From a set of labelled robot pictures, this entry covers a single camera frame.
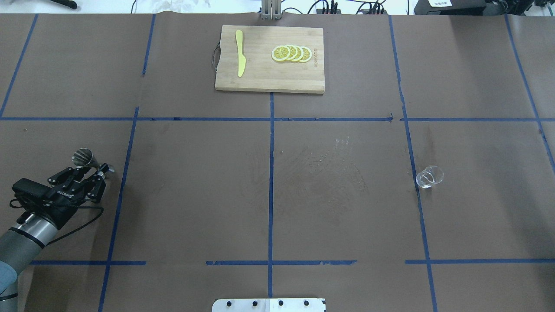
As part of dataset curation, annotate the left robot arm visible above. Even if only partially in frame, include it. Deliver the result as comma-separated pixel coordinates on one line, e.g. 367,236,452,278
0,163,114,312

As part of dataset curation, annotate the yellow plastic knife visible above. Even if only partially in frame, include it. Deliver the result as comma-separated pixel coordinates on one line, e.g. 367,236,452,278
235,29,247,78

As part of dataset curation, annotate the back lemon slice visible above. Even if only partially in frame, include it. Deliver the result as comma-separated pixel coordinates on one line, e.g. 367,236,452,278
299,46,313,63

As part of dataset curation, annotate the brown paper table cover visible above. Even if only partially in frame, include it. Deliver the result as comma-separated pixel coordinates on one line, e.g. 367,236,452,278
1,12,554,312

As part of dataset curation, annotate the aluminium frame post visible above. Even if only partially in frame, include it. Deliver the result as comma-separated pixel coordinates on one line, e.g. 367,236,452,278
260,0,283,20

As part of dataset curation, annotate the wooden cutting board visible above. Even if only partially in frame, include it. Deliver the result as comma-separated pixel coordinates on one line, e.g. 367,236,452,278
215,25,325,94

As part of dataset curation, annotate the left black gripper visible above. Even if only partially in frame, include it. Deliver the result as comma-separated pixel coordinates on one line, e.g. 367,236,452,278
11,163,108,230

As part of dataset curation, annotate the steel double jigger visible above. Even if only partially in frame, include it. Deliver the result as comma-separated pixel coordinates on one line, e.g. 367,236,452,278
72,148,115,179

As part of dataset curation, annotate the clear glass cup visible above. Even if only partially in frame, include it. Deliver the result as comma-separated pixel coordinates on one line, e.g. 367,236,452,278
415,165,444,189

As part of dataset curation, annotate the black box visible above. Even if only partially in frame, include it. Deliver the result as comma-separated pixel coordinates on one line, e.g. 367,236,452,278
414,0,493,16

